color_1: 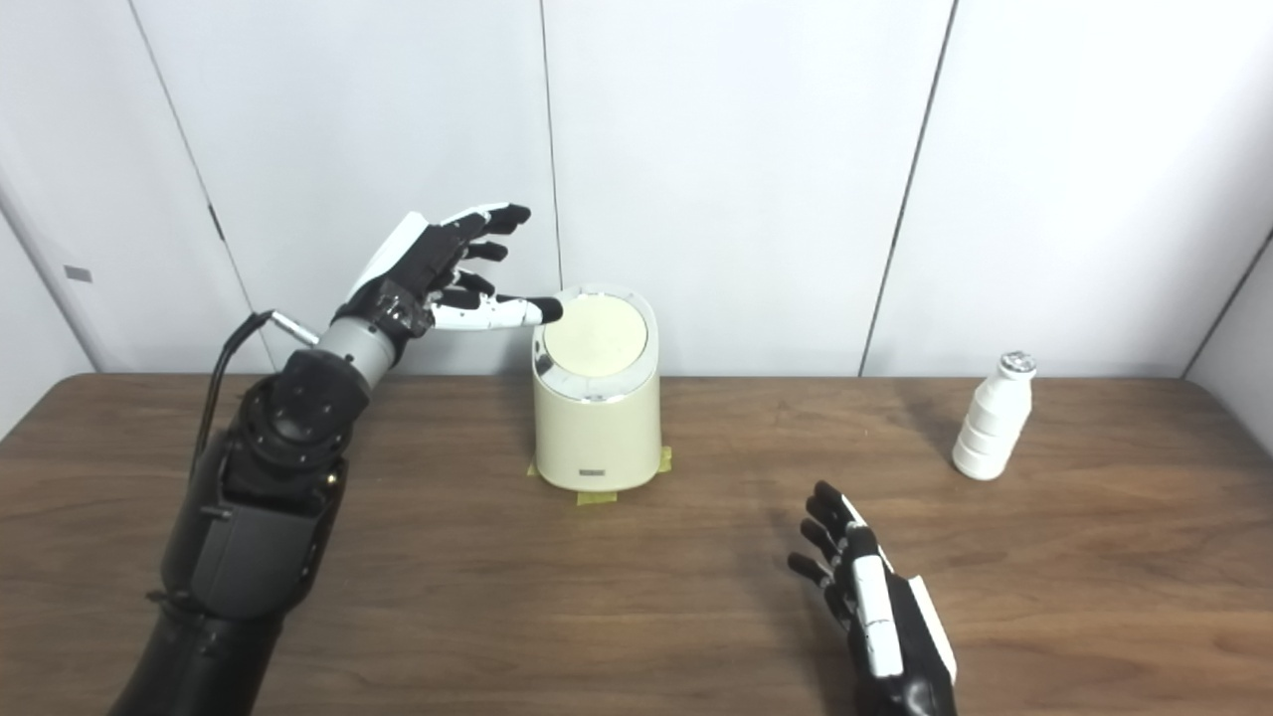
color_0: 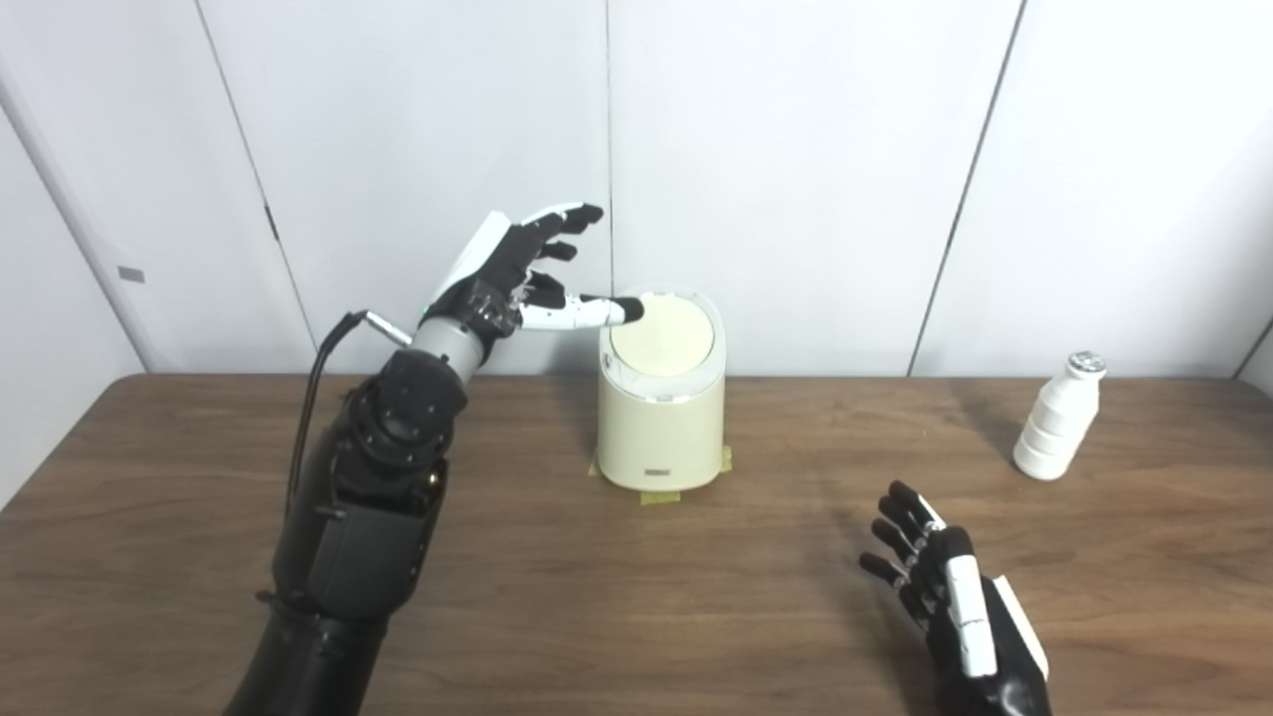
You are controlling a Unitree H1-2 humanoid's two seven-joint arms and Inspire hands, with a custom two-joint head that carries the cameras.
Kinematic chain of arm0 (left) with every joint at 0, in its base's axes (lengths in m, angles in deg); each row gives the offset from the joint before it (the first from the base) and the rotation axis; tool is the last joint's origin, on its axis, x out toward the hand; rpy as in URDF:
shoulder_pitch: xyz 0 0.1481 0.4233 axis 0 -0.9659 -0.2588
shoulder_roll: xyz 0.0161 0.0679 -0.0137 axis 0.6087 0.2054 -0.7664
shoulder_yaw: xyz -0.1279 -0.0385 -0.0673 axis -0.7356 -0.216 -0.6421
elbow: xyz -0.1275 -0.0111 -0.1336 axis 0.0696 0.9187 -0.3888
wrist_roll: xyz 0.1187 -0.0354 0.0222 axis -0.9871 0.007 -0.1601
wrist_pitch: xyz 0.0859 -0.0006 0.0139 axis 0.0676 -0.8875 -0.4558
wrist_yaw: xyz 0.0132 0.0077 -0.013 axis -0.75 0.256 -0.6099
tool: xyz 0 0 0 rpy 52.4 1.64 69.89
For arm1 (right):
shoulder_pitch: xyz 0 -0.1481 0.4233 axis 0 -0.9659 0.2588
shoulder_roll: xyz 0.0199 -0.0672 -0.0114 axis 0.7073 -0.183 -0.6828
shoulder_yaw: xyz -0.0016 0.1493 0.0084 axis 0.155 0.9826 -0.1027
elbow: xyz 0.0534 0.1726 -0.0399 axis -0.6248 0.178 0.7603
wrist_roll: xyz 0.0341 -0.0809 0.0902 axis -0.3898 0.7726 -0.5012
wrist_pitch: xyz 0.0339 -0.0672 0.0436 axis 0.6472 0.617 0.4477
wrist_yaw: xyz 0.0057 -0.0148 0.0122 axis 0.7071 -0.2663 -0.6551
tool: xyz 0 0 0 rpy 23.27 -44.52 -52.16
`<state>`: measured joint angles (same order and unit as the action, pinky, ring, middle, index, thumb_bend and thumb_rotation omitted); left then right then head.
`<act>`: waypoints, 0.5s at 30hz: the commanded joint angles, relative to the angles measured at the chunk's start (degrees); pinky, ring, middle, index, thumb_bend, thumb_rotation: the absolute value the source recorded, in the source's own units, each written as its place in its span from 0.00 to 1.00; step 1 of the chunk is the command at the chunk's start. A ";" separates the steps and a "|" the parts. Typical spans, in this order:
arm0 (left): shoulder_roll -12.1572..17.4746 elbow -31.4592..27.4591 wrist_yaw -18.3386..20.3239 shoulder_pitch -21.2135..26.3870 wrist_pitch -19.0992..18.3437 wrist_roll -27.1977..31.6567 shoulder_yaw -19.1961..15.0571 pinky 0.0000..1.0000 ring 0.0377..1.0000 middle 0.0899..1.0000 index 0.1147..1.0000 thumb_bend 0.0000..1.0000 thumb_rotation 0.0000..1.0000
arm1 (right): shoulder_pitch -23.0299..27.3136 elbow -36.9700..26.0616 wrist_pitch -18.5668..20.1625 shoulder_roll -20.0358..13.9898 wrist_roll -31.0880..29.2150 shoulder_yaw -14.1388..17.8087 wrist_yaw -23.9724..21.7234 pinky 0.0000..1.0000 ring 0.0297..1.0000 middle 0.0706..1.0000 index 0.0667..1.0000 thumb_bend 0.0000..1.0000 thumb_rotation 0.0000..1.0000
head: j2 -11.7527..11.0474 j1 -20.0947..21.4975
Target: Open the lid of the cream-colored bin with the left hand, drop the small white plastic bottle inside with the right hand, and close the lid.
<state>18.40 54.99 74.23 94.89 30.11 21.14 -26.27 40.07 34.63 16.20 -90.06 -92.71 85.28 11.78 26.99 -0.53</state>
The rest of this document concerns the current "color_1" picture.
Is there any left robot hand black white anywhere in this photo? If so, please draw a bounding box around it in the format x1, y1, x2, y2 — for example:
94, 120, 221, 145
333, 203, 564, 344

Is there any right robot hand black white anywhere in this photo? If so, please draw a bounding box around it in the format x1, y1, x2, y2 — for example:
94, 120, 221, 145
788, 481, 959, 716

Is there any cream-colored round bin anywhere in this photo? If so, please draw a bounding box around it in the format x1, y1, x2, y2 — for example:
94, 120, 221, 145
530, 285, 662, 492

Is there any cream round bin lid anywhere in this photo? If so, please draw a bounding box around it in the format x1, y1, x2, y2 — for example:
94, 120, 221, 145
543, 294, 649, 379

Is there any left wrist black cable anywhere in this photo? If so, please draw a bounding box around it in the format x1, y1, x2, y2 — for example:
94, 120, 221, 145
191, 310, 321, 478

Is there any small white plastic bottle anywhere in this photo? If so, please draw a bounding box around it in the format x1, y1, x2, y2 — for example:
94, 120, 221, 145
952, 351, 1037, 481

